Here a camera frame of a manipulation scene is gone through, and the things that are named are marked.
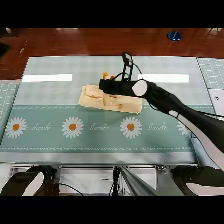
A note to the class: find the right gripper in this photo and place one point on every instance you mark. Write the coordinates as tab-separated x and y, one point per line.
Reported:
115	87

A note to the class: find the cream shirt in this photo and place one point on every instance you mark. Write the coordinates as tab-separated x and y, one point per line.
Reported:
100	100

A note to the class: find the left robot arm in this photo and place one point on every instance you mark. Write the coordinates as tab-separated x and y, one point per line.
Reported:
25	181

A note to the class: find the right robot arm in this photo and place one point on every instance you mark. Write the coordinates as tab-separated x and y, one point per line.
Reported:
196	123

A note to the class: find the silver frame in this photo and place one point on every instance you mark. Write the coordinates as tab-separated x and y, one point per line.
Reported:
140	183

